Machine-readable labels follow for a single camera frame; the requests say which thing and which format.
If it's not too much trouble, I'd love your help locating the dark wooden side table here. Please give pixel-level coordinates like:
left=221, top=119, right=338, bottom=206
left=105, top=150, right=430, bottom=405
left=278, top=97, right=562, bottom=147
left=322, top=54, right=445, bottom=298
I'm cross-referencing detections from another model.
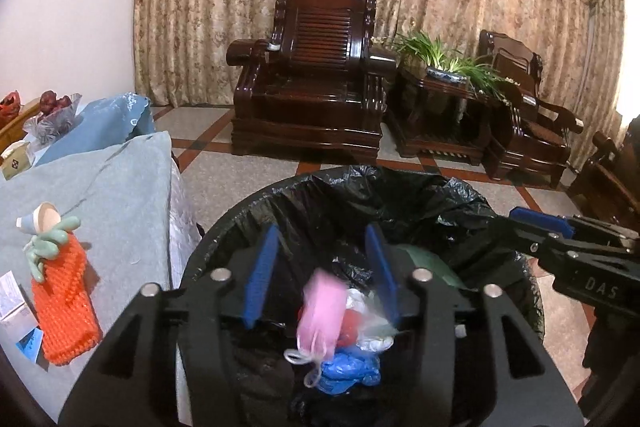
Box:
left=387, top=64, right=507, bottom=167

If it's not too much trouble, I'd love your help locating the waste bin with black bag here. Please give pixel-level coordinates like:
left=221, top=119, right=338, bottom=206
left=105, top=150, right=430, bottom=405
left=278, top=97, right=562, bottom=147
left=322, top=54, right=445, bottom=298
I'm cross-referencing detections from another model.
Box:
left=178, top=164, right=546, bottom=427

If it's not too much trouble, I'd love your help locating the blue plastic bag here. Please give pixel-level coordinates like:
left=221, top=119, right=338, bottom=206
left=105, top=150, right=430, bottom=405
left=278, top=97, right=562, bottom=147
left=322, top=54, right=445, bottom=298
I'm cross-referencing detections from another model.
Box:
left=319, top=346, right=382, bottom=396

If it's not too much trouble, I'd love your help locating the red paper bag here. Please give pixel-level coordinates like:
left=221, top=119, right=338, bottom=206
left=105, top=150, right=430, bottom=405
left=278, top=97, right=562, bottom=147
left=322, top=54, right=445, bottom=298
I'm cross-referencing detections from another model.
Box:
left=0, top=90, right=22, bottom=117

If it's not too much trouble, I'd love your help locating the pink face mask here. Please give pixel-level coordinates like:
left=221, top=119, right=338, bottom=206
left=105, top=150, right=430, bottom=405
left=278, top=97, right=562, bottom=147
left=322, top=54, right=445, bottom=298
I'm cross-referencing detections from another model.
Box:
left=284, top=269, right=347, bottom=389

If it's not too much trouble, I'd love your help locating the white and blue carton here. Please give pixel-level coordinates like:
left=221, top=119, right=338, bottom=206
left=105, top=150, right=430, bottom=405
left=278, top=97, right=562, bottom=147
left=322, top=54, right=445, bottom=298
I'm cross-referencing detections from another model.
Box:
left=0, top=271, right=45, bottom=364

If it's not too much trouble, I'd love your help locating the silvery table cover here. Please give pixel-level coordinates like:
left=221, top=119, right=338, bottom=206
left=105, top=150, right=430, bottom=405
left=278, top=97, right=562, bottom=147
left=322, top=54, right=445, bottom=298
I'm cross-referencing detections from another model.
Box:
left=169, top=156, right=204, bottom=290

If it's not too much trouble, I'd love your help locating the potted green plant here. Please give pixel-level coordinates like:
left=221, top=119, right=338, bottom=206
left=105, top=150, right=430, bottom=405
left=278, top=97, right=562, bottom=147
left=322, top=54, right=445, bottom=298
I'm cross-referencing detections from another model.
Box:
left=372, top=29, right=522, bottom=101

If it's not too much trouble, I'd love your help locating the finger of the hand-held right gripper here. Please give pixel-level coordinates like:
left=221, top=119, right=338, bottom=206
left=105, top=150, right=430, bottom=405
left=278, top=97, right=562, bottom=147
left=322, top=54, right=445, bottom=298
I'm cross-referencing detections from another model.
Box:
left=492, top=216, right=557, bottom=259
left=509, top=205, right=640, bottom=249

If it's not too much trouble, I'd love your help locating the blue tablecloth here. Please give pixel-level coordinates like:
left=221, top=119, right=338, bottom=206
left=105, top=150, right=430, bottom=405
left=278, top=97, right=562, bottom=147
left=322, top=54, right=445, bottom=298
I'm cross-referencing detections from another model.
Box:
left=32, top=92, right=155, bottom=168

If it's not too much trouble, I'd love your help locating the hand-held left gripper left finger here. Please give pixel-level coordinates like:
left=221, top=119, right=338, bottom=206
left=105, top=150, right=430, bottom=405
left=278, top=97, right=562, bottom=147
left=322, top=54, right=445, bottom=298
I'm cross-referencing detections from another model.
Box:
left=57, top=223, right=281, bottom=427

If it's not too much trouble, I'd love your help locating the glass fruit bowl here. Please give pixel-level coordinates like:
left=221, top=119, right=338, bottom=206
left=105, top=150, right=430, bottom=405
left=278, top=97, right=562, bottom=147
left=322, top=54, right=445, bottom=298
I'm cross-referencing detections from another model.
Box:
left=22, top=93, right=84, bottom=146

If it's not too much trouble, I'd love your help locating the red plastic bag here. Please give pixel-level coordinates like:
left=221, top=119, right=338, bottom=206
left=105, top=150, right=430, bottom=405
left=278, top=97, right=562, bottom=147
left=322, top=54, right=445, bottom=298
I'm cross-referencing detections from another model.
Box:
left=339, top=311, right=364, bottom=349

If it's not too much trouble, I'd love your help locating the dark wooden armchair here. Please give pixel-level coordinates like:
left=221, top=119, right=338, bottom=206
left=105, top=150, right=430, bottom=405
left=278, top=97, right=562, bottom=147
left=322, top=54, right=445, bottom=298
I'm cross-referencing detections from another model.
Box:
left=567, top=132, right=640, bottom=229
left=477, top=29, right=585, bottom=188
left=226, top=0, right=401, bottom=166

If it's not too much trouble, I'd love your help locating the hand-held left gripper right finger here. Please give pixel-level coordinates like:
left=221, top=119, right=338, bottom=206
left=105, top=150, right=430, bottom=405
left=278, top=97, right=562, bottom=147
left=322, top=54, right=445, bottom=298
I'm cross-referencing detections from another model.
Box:
left=364, top=222, right=586, bottom=427

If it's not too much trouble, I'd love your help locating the green rubber glove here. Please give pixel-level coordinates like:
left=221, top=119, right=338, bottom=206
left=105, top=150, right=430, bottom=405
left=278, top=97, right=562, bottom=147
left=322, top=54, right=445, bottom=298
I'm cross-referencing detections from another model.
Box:
left=397, top=246, right=463, bottom=290
left=22, top=215, right=82, bottom=284

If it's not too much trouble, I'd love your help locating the orange foam net sleeve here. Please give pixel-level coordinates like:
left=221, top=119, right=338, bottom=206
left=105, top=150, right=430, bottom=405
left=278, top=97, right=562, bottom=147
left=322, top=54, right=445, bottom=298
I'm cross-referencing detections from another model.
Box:
left=30, top=231, right=104, bottom=366

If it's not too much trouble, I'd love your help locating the grey table blanket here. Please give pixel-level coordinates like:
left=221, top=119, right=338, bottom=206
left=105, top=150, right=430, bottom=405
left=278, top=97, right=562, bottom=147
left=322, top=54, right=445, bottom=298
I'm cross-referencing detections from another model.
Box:
left=0, top=131, right=174, bottom=427

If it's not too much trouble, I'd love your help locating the white paper towel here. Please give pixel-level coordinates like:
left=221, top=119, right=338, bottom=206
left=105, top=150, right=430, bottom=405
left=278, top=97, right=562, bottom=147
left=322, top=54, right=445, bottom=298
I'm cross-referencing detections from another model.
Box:
left=356, top=324, right=396, bottom=353
left=344, top=288, right=373, bottom=315

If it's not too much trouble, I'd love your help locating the blue white paper cup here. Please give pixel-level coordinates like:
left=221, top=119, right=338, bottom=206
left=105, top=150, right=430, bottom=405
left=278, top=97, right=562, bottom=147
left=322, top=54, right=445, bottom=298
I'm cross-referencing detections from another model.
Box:
left=16, top=202, right=62, bottom=238

